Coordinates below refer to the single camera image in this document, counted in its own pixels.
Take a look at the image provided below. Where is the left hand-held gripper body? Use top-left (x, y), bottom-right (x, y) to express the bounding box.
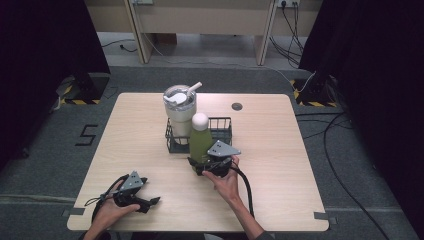
top-left (112, 170), bottom-right (149, 208)

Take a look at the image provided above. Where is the long black floor cable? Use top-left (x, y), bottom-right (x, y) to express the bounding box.
top-left (294, 111), bottom-right (392, 240)

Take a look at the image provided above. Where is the brown box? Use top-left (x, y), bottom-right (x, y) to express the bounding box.
top-left (154, 32), bottom-right (178, 46)

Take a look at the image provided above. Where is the white wall socket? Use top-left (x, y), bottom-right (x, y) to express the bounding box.
top-left (276, 0), bottom-right (302, 8)

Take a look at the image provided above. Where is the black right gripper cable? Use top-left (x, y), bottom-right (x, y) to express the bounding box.
top-left (231, 165), bottom-right (256, 219)

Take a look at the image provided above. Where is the black tape floor mark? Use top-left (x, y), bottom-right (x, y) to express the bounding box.
top-left (74, 124), bottom-right (100, 147)

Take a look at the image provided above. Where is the thin white cable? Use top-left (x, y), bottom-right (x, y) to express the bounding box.
top-left (139, 31), bottom-right (317, 94)

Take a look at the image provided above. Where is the black curtain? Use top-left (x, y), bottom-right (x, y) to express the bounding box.
top-left (0, 0), bottom-right (112, 173)
top-left (298, 0), bottom-right (424, 239)

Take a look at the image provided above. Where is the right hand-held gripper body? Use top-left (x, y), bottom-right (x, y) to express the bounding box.
top-left (199, 139), bottom-right (242, 178)

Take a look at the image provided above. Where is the black wire basket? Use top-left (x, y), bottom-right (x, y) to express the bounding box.
top-left (164, 116), bottom-right (233, 155)

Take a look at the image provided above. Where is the person's left hand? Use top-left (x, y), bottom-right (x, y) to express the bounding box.
top-left (94, 190), bottom-right (141, 229)

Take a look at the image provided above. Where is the yellow black hazard tape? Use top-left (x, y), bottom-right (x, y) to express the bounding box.
top-left (289, 78), bottom-right (338, 109)
top-left (59, 84), bottom-right (102, 106)

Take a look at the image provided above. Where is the white tumbler with straw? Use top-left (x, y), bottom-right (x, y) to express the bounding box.
top-left (162, 81), bottom-right (203, 146)

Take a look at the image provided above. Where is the black cable bundle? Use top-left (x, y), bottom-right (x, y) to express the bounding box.
top-left (269, 2), bottom-right (306, 68)

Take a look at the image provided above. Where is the grey tape patch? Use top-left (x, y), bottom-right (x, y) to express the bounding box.
top-left (313, 211), bottom-right (338, 225)
top-left (61, 207), bottom-right (87, 218)

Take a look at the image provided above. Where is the black stand base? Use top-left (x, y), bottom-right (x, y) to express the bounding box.
top-left (73, 71), bottom-right (112, 102)
top-left (300, 73), bottom-right (338, 105)

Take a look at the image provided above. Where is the short black floor cable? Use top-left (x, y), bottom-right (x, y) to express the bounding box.
top-left (100, 38), bottom-right (138, 54)

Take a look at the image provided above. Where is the person's right hand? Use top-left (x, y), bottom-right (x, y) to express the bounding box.
top-left (202, 154), bottom-right (243, 205)

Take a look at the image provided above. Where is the green bottle with white cap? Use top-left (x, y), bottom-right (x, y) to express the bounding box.
top-left (188, 112), bottom-right (214, 168)

